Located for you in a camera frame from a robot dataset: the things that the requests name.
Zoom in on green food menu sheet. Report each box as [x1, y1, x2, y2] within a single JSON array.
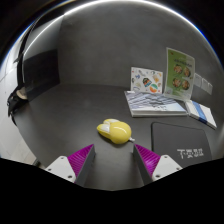
[[163, 46, 196, 103]]

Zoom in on grey striped book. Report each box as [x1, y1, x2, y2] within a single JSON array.
[[124, 90, 189, 118]]

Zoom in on yellow computer mouse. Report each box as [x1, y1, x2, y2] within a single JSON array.
[[96, 118, 136, 145]]

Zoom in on white book with blue band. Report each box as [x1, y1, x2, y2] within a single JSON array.
[[184, 99, 218, 130]]

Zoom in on white wall switch plates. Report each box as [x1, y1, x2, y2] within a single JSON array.
[[193, 72, 214, 95]]

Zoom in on black mouse pad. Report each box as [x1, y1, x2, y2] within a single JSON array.
[[150, 121, 213, 169]]

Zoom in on white card with colourful stickers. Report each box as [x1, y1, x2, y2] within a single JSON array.
[[129, 66, 164, 95]]

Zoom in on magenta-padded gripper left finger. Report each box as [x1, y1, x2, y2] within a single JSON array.
[[44, 143, 96, 188]]

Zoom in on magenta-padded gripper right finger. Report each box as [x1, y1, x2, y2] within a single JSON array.
[[132, 143, 184, 186]]

